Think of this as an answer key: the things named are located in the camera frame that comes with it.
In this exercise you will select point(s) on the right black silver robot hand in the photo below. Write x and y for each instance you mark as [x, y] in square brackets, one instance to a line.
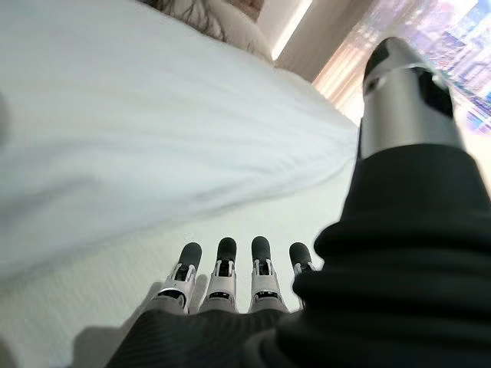
[383, 291]

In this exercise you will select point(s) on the white duvet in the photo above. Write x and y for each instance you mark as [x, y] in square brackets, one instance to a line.
[153, 115]

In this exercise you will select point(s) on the sheer beige curtain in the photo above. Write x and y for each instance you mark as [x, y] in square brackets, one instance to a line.
[337, 80]

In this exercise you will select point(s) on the white textured fringed blanket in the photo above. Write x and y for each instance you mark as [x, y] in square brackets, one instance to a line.
[96, 299]

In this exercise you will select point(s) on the beige pillow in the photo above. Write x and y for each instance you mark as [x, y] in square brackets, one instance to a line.
[245, 38]

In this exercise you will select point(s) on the woven fringed grey cushion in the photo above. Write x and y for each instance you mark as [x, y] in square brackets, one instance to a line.
[199, 15]

